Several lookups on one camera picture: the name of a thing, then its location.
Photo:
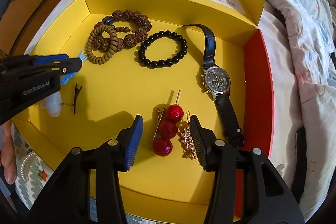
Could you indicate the red candied-fruit hair clip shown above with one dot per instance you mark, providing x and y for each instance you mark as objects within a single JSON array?
[{"x": 167, "y": 128}]

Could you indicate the person's left hand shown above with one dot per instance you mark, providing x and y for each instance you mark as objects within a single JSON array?
[{"x": 8, "y": 154}]

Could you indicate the white pear-shaped hair clip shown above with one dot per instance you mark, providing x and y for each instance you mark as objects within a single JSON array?
[{"x": 53, "y": 104}]

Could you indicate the gold flower hair clip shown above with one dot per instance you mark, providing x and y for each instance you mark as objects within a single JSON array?
[{"x": 186, "y": 141}]

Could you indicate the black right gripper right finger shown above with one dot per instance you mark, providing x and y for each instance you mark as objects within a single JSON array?
[{"x": 266, "y": 197}]

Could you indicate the blue plastic hair clip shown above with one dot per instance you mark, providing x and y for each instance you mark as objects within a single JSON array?
[{"x": 65, "y": 79}]

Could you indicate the floral white duvet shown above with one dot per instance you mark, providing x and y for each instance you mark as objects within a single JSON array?
[{"x": 309, "y": 26}]

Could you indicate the yellow cardboard box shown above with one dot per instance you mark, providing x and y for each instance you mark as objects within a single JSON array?
[{"x": 168, "y": 69}]

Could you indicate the black strap wristwatch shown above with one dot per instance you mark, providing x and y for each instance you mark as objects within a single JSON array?
[{"x": 218, "y": 83}]

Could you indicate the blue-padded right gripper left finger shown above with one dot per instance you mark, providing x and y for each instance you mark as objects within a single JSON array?
[{"x": 65, "y": 197}]

